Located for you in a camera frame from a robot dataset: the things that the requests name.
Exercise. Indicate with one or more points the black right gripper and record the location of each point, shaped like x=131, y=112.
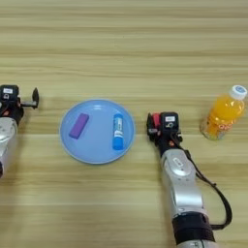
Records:
x=166, y=140

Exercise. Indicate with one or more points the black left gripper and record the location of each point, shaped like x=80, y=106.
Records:
x=11, y=111

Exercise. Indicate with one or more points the red cube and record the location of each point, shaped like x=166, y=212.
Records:
x=157, y=120

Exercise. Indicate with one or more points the purple rectangular block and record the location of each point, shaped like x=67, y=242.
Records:
x=78, y=126

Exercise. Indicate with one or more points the orange juice bottle white cap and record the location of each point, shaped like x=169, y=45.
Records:
x=223, y=116

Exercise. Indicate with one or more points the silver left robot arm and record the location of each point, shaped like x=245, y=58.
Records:
x=7, y=142

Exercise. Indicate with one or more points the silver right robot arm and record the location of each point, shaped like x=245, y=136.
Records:
x=182, y=187

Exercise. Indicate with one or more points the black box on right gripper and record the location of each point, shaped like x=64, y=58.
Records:
x=170, y=120

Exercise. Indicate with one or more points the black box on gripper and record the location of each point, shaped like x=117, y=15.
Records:
x=9, y=92
x=170, y=120

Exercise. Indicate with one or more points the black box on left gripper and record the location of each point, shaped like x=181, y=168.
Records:
x=9, y=92

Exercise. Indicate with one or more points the blue glue stick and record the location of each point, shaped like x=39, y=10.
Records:
x=118, y=132

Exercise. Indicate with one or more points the light blue round plate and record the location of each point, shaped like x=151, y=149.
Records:
x=97, y=142

